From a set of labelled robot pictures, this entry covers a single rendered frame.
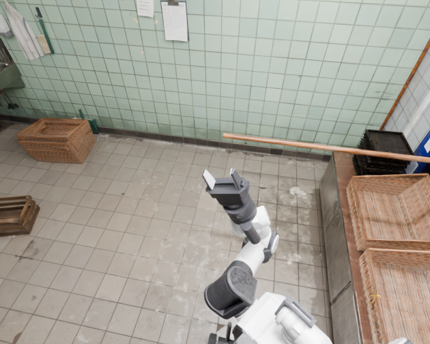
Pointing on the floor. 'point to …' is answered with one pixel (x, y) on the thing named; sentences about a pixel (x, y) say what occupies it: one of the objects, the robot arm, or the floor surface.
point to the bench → (342, 254)
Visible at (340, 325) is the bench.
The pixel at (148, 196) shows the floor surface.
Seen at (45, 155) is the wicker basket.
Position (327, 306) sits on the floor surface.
